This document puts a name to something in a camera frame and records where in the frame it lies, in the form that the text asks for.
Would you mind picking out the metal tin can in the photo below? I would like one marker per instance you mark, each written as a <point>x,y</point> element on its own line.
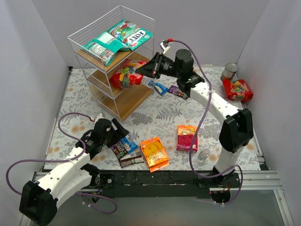
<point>229,71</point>

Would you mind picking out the blue candy bar wrapper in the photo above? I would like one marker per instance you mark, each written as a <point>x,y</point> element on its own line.
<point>128,144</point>

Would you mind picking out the red fruit candy bag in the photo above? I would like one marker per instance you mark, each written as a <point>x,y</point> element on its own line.
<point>126,76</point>

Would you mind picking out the orange Scrub Daddy box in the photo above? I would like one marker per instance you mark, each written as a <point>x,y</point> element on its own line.
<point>155,154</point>

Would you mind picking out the green Fox's mint candy bag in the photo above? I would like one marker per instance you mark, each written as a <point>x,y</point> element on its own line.
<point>130,34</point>

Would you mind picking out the teal mint candy bag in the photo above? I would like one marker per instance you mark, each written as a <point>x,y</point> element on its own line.
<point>105,47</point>

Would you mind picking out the pink Scrub Daddy box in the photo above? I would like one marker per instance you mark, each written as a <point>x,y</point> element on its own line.
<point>185,135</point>

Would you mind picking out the red fruit candy bag corner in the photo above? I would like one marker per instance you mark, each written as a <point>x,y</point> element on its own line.
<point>237,90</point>

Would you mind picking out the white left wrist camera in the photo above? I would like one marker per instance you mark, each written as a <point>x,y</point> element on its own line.
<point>99,116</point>

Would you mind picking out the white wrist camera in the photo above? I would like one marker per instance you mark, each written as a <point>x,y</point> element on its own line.
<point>164,45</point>
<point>99,116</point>

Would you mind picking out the blue candy wrapper near shelf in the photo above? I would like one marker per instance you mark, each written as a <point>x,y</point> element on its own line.
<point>161,89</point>

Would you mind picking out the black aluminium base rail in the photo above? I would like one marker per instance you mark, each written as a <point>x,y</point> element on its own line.
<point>166,183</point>

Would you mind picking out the purple M&M's candy bag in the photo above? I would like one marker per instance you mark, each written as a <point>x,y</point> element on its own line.
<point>119,150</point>

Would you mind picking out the white wire wooden shelf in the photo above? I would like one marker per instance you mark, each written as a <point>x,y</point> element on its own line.
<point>118,102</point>

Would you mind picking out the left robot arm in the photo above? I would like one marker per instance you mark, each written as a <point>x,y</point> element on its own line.
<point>40,200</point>

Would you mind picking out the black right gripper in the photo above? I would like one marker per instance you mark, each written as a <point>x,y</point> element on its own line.
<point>157,66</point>

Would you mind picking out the brown chocolate bar wrapper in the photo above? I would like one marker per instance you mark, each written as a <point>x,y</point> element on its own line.
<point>131,159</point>

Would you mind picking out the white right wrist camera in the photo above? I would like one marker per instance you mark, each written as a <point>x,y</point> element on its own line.
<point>164,45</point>

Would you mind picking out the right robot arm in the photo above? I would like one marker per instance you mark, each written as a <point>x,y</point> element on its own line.
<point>237,124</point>

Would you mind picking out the clear plastic bottle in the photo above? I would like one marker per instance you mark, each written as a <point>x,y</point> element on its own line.
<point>203,155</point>

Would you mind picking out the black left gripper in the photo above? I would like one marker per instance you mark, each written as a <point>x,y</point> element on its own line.
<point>116,131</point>

